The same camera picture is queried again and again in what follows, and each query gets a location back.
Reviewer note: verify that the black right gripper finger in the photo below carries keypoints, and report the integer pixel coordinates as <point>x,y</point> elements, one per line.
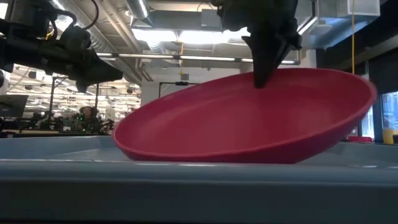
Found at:
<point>285,54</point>
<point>264,62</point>

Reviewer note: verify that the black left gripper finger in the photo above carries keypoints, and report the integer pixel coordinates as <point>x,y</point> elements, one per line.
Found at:
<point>102,72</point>
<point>82,86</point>

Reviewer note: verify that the red round plate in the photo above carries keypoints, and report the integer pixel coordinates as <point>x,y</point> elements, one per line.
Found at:
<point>233,124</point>

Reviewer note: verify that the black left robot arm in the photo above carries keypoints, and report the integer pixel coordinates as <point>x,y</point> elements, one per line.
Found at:
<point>25,18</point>

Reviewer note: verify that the blue-grey plastic tray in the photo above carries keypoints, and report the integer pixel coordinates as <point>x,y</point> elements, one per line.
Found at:
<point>186,193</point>

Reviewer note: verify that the person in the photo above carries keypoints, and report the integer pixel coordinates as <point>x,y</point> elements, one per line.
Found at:
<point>88,116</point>

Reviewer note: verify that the dark computer monitor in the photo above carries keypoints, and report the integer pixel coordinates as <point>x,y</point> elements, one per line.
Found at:
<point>12,105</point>

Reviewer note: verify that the red low object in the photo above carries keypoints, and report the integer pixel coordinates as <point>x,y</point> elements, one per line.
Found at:
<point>360,139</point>

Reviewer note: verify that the yellow bin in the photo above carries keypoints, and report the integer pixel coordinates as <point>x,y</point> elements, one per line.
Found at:
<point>388,137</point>

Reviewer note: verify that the black rig frame with camera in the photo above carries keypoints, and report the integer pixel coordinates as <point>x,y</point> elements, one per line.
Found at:
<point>182,83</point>

